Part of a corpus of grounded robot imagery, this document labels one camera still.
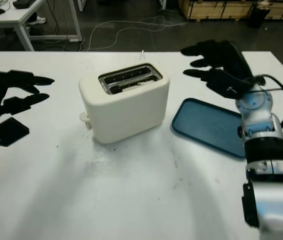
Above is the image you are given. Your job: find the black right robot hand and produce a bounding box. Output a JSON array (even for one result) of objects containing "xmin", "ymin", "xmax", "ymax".
[{"xmin": 180, "ymin": 39, "xmax": 255, "ymax": 81}]

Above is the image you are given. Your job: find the white bread slice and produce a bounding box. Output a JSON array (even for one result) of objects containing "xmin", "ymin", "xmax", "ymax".
[{"xmin": 118, "ymin": 80, "xmax": 149, "ymax": 89}]

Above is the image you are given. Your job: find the white two-slot toaster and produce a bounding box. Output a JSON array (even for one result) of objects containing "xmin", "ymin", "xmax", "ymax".
[{"xmin": 78, "ymin": 63, "xmax": 171, "ymax": 145}]

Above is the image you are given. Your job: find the blue rectangular tray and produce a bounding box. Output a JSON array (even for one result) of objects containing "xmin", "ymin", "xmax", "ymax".
[{"xmin": 170, "ymin": 97, "xmax": 248, "ymax": 159}]

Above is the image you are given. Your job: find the wooden crate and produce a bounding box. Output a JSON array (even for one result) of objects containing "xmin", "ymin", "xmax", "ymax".
[{"xmin": 177, "ymin": 0, "xmax": 283, "ymax": 21}]

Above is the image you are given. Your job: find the black waste bin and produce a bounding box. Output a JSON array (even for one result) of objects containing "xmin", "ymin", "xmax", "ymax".
[{"xmin": 246, "ymin": 1, "xmax": 273, "ymax": 29}]

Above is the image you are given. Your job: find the white office desk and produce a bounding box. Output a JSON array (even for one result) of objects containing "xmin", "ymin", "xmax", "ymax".
[{"xmin": 0, "ymin": 0, "xmax": 83, "ymax": 52}]

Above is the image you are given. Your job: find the white shoe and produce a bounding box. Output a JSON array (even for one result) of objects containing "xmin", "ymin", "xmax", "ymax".
[{"xmin": 28, "ymin": 16, "xmax": 47, "ymax": 25}]

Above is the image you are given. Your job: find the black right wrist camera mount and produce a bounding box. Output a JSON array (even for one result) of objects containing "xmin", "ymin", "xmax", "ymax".
[{"xmin": 205, "ymin": 71, "xmax": 255, "ymax": 100}]

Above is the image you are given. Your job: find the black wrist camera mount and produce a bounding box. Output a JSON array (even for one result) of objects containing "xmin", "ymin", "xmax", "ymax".
[
  {"xmin": 205, "ymin": 71, "xmax": 255, "ymax": 100},
  {"xmin": 0, "ymin": 116, "xmax": 30, "ymax": 148}
]

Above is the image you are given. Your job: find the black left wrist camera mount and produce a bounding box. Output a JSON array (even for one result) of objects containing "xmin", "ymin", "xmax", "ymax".
[{"xmin": 0, "ymin": 116, "xmax": 30, "ymax": 148}]

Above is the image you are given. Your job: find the black hanging desk cable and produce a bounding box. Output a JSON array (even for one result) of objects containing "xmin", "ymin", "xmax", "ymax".
[{"xmin": 47, "ymin": 0, "xmax": 60, "ymax": 36}]

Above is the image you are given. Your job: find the white floor cable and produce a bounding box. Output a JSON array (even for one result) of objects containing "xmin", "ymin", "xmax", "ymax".
[{"xmin": 80, "ymin": 15, "xmax": 190, "ymax": 52}]

